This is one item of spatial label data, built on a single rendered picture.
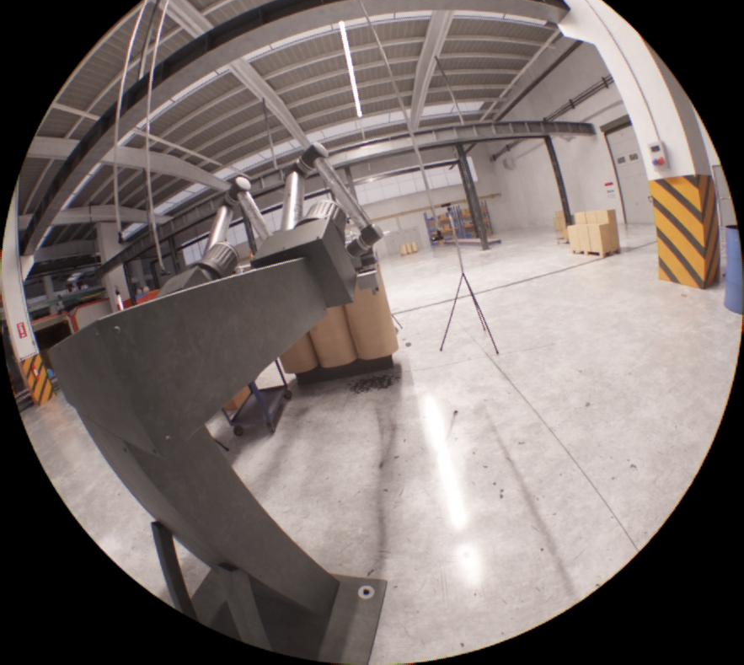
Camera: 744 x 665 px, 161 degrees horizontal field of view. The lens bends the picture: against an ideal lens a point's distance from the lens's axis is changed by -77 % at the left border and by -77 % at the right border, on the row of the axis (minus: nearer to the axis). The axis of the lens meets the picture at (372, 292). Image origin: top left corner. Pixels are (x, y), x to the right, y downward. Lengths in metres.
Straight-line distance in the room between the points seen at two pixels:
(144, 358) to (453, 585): 1.28
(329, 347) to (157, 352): 2.35
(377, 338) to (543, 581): 2.31
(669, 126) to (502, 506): 4.53
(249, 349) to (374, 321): 2.06
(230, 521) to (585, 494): 1.44
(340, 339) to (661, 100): 5.19
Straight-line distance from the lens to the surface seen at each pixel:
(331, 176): 1.83
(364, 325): 2.53
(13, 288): 11.43
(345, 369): 2.89
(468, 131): 11.87
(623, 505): 1.57
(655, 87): 4.72
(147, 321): 0.40
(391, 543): 1.44
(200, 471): 0.67
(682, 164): 4.50
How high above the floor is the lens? 1.28
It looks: 10 degrees down
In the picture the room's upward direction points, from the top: 14 degrees counter-clockwise
